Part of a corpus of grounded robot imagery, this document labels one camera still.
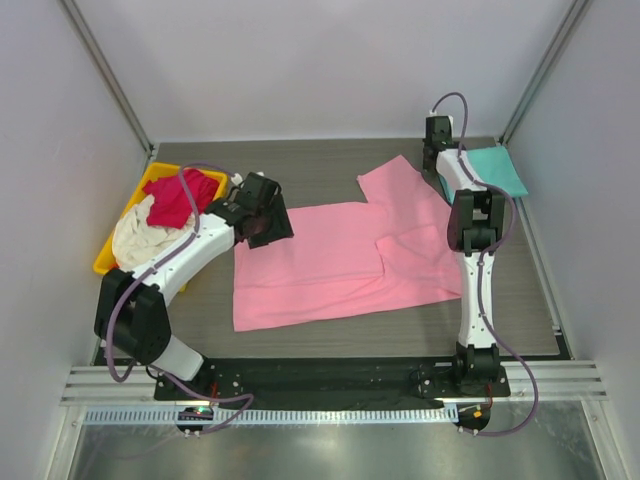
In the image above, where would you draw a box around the pink t shirt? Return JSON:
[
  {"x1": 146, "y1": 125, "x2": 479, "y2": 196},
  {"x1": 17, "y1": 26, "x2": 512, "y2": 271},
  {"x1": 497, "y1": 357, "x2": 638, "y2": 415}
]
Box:
[{"x1": 232, "y1": 156, "x2": 462, "y2": 332}]

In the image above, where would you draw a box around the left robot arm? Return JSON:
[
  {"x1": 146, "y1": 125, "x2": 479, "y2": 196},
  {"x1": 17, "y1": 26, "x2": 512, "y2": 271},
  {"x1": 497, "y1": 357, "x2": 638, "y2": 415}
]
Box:
[{"x1": 94, "y1": 170, "x2": 294, "y2": 400}]

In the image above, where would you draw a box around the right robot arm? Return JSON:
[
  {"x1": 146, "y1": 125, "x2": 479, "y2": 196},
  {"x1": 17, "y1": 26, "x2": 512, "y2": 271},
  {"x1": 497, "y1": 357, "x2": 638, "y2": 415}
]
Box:
[{"x1": 423, "y1": 112, "x2": 510, "y2": 397}]

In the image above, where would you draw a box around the folded teal t shirt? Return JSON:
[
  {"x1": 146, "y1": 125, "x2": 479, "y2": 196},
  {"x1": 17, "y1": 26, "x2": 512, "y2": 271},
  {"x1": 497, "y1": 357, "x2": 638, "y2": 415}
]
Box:
[{"x1": 436, "y1": 146, "x2": 529, "y2": 204}]

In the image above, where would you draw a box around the red t shirt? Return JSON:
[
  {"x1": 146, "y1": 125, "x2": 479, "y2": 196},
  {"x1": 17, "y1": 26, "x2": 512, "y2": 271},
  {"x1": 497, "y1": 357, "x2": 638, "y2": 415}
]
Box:
[{"x1": 143, "y1": 169, "x2": 220, "y2": 229}]

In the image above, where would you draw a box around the white t shirt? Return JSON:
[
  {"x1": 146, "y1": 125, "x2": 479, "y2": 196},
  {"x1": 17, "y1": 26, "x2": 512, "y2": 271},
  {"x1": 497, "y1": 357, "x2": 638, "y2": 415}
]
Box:
[{"x1": 111, "y1": 195, "x2": 195, "y2": 271}]

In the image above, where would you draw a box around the yellow plastic bin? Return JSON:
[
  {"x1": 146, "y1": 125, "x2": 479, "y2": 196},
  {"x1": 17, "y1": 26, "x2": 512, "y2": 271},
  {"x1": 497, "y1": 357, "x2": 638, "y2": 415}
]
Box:
[{"x1": 93, "y1": 163, "x2": 230, "y2": 275}]

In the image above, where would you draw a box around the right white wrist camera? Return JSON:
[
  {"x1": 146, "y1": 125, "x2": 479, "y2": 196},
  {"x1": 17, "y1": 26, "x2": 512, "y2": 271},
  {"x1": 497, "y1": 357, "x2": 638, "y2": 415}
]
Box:
[{"x1": 428, "y1": 109, "x2": 454, "y2": 124}]

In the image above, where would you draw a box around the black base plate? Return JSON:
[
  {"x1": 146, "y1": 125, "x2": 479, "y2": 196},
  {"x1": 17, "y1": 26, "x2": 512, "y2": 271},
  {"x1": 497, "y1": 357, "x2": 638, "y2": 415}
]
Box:
[{"x1": 152, "y1": 357, "x2": 511, "y2": 409}]

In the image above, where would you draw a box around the right aluminium frame post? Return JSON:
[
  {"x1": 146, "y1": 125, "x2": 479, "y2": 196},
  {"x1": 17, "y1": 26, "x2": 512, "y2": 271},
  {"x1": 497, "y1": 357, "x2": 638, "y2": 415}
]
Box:
[{"x1": 497, "y1": 0, "x2": 593, "y2": 145}]

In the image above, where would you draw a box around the aluminium frame post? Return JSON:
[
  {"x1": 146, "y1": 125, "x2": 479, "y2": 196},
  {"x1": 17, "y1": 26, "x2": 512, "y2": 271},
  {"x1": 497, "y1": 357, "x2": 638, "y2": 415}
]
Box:
[
  {"x1": 58, "y1": 0, "x2": 154, "y2": 157},
  {"x1": 497, "y1": 0, "x2": 593, "y2": 145}
]

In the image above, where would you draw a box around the left aluminium frame post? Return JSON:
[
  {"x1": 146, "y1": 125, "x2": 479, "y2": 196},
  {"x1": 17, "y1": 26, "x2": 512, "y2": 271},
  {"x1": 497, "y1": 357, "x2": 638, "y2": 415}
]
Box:
[{"x1": 58, "y1": 0, "x2": 154, "y2": 157}]

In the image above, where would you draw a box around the aluminium front rail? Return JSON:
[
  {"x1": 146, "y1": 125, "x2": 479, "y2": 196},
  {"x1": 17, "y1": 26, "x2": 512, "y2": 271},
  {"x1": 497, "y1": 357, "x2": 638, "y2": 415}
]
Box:
[{"x1": 60, "y1": 360, "x2": 608, "y2": 406}]

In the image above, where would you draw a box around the slotted cable duct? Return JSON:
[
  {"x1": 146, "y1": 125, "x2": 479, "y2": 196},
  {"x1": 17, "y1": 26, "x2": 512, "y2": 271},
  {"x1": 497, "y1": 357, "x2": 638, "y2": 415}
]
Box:
[{"x1": 84, "y1": 405, "x2": 458, "y2": 426}]

